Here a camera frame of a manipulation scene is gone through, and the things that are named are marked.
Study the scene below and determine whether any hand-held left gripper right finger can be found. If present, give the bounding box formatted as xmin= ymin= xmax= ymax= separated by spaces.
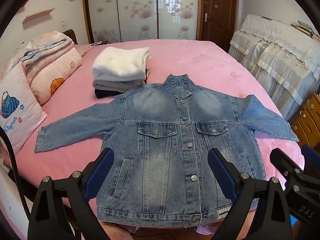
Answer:
xmin=207 ymin=148 xmax=293 ymax=240

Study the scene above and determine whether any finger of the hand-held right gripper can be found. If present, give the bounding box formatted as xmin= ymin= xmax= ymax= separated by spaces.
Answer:
xmin=301 ymin=145 xmax=320 ymax=179
xmin=270 ymin=148 xmax=320 ymax=196

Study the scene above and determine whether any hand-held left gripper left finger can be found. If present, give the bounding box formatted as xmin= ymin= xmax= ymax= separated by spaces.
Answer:
xmin=27 ymin=147 xmax=115 ymax=240

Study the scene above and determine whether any blue denim jacket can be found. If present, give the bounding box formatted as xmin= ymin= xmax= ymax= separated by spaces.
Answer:
xmin=34 ymin=74 xmax=299 ymax=228

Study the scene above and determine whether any wooden drawer cabinet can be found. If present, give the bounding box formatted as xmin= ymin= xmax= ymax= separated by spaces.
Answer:
xmin=290 ymin=92 xmax=320 ymax=153

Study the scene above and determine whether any purple cloth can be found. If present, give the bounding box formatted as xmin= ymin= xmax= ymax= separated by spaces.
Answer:
xmin=196 ymin=224 xmax=221 ymax=236

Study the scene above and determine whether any person's left leg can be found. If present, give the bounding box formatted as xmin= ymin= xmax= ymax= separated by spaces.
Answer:
xmin=100 ymin=221 xmax=140 ymax=240

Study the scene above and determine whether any black folded garment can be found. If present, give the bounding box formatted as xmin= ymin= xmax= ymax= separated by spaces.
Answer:
xmin=94 ymin=89 xmax=125 ymax=99

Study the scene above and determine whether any grey folded garment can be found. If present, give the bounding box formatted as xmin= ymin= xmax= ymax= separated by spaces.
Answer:
xmin=92 ymin=78 xmax=148 ymax=93

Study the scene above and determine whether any white bedside cabinet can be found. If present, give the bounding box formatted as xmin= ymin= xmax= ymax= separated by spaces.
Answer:
xmin=0 ymin=165 xmax=33 ymax=240

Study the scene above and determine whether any pink pillow with bag print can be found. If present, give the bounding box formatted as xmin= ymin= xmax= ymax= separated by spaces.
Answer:
xmin=0 ymin=61 xmax=48 ymax=155

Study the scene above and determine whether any pink pillow with orange shell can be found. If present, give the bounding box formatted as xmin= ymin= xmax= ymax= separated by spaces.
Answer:
xmin=22 ymin=46 xmax=83 ymax=105

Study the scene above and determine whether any pink blanket bed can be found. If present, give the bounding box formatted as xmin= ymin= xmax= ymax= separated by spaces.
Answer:
xmin=7 ymin=39 xmax=304 ymax=230

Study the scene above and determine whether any white folded garment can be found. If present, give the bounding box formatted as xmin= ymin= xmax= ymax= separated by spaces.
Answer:
xmin=92 ymin=47 xmax=152 ymax=82

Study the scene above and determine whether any stack of books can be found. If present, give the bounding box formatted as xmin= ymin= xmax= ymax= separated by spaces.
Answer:
xmin=290 ymin=20 xmax=320 ymax=42

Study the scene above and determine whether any floral folded quilt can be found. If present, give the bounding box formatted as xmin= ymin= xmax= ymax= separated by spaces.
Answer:
xmin=5 ymin=31 xmax=75 ymax=67

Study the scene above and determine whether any dark wooden headboard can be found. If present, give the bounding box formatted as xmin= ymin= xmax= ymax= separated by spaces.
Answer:
xmin=62 ymin=29 xmax=78 ymax=45

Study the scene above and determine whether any brown wooden door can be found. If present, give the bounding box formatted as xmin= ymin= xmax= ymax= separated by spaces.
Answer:
xmin=201 ymin=0 xmax=238 ymax=53

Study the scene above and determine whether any thick black cable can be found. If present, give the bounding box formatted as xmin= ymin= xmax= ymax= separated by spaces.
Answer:
xmin=0 ymin=130 xmax=32 ymax=221

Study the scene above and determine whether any pink wall shelf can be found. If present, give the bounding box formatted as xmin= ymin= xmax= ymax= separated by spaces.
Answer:
xmin=22 ymin=8 xmax=55 ymax=24

